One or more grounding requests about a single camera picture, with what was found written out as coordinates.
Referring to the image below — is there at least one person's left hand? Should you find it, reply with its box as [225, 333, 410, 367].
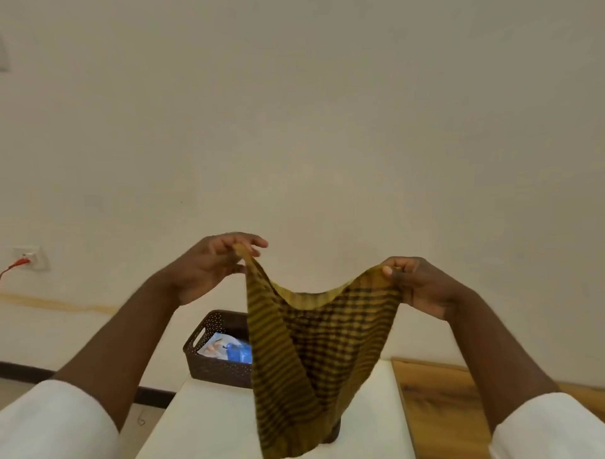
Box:
[168, 231, 269, 307]

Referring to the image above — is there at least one person's right hand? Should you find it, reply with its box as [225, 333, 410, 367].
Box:
[380, 256, 466, 322]

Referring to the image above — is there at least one yellow checked cloth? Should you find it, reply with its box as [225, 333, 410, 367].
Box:
[232, 243, 405, 459]

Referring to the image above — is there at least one person's right forearm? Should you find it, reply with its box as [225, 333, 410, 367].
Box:
[444, 288, 561, 436]

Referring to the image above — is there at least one person's left forearm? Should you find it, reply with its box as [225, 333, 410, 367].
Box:
[52, 272, 183, 434]

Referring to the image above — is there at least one person's white shirt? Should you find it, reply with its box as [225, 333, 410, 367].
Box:
[0, 380, 605, 459]

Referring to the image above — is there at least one blue and white plastic packet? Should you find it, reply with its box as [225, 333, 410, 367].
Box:
[196, 332, 254, 365]

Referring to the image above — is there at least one brown perforated plastic basket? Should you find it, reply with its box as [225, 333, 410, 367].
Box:
[183, 310, 254, 390]

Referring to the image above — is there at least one wooden board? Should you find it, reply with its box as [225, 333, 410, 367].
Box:
[391, 357, 605, 459]

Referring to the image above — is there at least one white wall socket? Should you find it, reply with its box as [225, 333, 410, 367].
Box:
[11, 245, 48, 273]

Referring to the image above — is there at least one red plug with cable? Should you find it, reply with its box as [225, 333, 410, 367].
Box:
[0, 255, 34, 281]

